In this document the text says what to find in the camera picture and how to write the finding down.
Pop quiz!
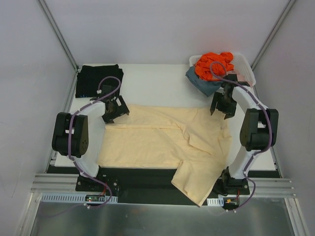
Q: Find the cream yellow t shirt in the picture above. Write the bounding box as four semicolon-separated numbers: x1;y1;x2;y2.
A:
97;105;232;206

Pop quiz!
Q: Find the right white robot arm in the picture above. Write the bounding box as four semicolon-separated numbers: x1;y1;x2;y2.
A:
210;74;279;194

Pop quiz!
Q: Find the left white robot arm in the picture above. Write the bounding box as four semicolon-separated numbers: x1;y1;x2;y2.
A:
52;85;129;191

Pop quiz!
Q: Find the grey blue t shirt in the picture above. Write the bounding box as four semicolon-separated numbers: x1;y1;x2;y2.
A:
186;66;222;97

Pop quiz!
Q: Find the pink t shirt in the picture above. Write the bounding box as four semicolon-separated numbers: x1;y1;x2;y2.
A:
227;70;252;87

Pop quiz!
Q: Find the white plastic basket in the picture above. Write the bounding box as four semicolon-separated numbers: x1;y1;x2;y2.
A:
189;53;256;86

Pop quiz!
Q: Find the orange t shirt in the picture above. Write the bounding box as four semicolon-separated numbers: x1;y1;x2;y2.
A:
194;52;234;82

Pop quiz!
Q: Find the folded black t shirt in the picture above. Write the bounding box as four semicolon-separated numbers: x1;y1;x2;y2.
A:
75;64;124;98

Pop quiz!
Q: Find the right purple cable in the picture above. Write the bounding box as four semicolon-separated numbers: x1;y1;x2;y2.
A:
209;61;274;216

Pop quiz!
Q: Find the purple cable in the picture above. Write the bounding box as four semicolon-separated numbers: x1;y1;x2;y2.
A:
209;61;274;216
67;76;123;209

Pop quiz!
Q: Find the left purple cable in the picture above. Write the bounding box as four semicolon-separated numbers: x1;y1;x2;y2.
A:
67;76;123;209

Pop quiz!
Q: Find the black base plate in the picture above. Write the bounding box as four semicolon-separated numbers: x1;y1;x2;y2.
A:
75;168;250;206

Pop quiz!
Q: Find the right white cable duct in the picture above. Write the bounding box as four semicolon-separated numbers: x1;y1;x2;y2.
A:
206;197;224;207

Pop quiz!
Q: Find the white cable duct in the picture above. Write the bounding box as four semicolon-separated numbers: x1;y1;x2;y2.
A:
206;197;224;207
41;193;118;204

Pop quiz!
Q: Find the left white cable duct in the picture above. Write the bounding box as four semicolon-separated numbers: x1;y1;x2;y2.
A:
41;193;118;204

